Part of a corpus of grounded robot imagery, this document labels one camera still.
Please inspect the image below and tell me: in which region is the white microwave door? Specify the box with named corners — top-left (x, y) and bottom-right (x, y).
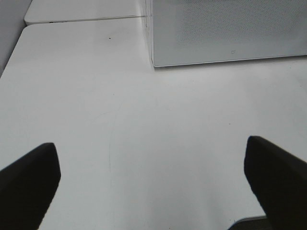
top-left (146, 0), bottom-right (307, 67)

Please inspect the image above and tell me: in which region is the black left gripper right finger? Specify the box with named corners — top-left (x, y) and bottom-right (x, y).
top-left (244, 136), bottom-right (307, 230)

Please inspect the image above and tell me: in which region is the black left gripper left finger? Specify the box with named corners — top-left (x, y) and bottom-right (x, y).
top-left (0, 143), bottom-right (61, 230)

